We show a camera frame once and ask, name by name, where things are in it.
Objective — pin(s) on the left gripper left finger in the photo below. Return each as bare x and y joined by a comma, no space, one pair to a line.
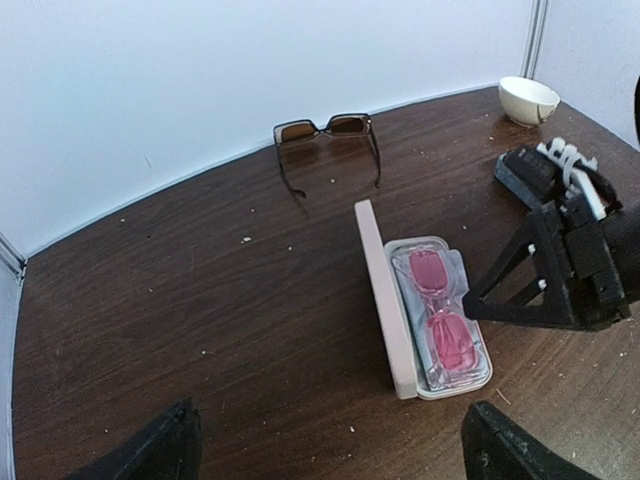
169,447

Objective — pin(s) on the left aluminium frame post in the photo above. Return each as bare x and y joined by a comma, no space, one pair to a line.
13,259

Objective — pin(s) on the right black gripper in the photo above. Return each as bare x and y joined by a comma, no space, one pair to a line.
561,269

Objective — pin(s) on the light blue cloth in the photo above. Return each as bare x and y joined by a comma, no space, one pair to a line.
435,325

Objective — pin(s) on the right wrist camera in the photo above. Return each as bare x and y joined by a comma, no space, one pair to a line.
567,173

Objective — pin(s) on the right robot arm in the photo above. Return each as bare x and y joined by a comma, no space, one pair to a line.
573,264

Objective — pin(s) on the dark sunglasses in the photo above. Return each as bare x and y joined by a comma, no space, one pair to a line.
305,134

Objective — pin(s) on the red framed eyeglasses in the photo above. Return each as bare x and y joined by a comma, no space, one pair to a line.
440,320

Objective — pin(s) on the white ceramic bowl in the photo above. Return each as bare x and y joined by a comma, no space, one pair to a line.
527,102

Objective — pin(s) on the pink glasses case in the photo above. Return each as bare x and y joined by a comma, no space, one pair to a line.
434,351

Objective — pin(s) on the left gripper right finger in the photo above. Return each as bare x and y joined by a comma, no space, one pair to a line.
495,447

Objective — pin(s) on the aluminium frame post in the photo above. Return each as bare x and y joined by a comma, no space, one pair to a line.
534,38
13,259

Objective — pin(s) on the right aluminium frame post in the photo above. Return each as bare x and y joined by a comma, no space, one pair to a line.
534,38

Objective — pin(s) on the grey-blue glasses case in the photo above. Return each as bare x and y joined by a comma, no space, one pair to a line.
517,171

